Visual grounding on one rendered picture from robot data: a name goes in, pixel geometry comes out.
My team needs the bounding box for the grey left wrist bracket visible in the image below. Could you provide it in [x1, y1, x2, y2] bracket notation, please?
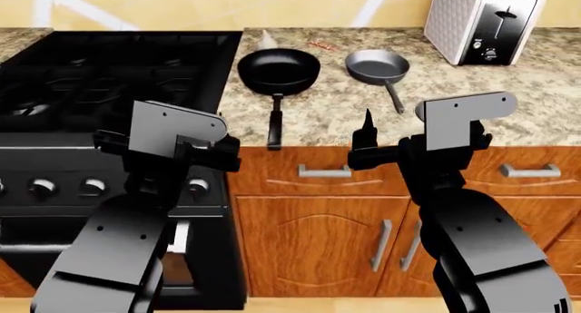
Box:
[128, 99, 229, 158]

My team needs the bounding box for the black gas stove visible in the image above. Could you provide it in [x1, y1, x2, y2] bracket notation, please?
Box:
[0, 30, 250, 311]

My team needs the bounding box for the silver drawer handle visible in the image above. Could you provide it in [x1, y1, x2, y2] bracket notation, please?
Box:
[297, 163, 353, 179]
[499, 162, 562, 179]

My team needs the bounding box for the silver cabinet door handle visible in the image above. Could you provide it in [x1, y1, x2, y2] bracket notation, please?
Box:
[399, 220, 424, 272]
[369, 218, 393, 273]

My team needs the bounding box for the grey right wrist bracket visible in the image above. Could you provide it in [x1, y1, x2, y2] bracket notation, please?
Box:
[413, 91, 519, 152]

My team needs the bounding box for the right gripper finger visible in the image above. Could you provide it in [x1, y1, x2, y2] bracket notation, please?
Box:
[351, 108, 380, 152]
[469, 120, 494, 152]

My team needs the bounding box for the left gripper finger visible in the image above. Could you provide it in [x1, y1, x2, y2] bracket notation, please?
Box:
[94, 128, 133, 155]
[211, 133, 242, 174]

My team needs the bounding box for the wooden cabinet drawer front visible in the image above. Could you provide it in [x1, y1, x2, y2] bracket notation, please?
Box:
[460, 144, 581, 197]
[225, 146, 412, 198]

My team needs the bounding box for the white and black toaster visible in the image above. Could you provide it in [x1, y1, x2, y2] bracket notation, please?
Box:
[423, 0, 544, 67]

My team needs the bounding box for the red kebab skewer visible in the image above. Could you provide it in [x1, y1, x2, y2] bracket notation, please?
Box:
[307, 40, 340, 52]

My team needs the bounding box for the large black frying pan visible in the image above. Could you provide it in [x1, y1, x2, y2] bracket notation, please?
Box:
[236, 46, 322, 152]

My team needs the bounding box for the small grey frying pan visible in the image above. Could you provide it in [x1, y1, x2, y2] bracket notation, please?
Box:
[344, 49, 411, 115]

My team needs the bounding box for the wooden cabinet door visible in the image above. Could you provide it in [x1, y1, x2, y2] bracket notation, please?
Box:
[375, 193, 581, 299]
[234, 194, 412, 298]

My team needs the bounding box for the grey wrist bracket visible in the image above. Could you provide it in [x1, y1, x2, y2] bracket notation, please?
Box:
[413, 91, 519, 152]
[128, 99, 229, 158]

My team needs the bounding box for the oven door handle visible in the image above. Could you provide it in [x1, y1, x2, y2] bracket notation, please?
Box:
[166, 220, 191, 255]

